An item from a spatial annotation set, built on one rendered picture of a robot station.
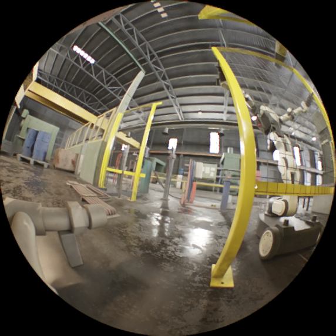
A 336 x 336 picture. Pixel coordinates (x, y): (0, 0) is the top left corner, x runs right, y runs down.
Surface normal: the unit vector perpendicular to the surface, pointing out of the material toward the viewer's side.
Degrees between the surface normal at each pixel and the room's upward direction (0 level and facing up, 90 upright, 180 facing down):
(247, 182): 90
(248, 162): 90
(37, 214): 45
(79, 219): 60
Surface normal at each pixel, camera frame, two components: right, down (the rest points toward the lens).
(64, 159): 0.93, 0.11
